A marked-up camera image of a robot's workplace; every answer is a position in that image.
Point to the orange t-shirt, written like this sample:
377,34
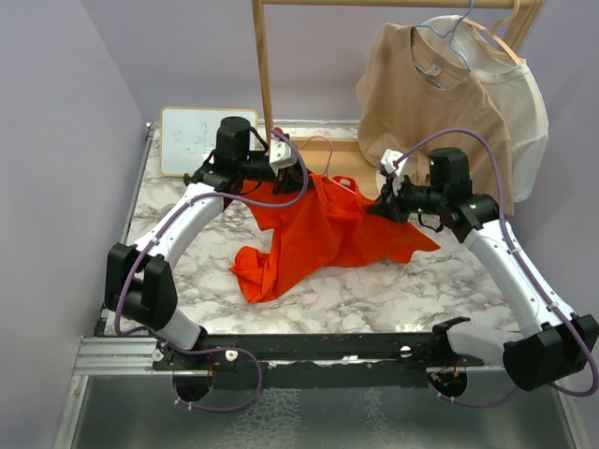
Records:
329,227

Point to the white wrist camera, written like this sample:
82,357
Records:
281,155
391,168

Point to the small whiteboard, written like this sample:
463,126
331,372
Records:
188,135

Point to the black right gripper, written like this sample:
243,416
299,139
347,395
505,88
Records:
389,205

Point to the wooden clothes rack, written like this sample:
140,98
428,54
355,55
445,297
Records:
514,36

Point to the white t-shirt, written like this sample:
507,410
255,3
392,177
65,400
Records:
514,92

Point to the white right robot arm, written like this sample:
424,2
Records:
552,341

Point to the wooden hanger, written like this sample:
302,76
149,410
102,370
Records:
489,41

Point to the beige t-shirt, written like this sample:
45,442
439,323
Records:
400,107

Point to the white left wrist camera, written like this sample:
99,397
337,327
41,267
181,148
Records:
281,155

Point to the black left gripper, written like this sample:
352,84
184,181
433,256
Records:
288,180

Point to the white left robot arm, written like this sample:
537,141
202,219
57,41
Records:
139,279

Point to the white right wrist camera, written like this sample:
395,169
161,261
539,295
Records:
391,168

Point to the aluminium table frame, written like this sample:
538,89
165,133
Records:
282,414

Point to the blue wire hanger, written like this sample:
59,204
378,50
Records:
449,35

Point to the pink wire hanger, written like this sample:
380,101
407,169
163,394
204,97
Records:
325,173

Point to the black mounting rail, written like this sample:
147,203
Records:
306,361

